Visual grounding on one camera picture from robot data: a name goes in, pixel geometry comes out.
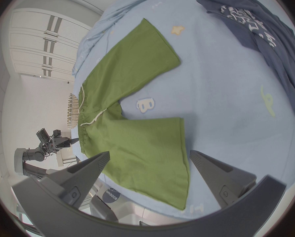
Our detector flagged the white wardrobe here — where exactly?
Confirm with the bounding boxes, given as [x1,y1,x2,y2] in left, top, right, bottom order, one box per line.
[9,8,92,83]

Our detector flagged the dark blue printed T-shirt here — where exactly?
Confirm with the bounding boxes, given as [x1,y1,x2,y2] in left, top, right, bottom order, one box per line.
[196,0,295,167]

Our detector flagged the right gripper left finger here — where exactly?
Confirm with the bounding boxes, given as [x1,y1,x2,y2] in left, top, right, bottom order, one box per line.
[40,151,111,208]

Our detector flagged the green shorts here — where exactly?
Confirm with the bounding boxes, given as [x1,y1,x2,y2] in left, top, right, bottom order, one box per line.
[77,18,190,210]

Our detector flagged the round woven basket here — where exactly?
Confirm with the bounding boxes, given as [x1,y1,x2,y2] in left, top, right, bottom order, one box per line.
[66,93,80,130]

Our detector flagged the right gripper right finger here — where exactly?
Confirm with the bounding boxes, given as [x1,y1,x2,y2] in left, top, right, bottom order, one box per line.
[190,151,256,208]

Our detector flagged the pale blue quilt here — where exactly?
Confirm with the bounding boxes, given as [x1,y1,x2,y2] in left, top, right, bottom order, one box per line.
[72,0,242,76]

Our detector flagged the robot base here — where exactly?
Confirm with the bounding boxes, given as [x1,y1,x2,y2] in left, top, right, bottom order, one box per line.
[76,177,150,226]

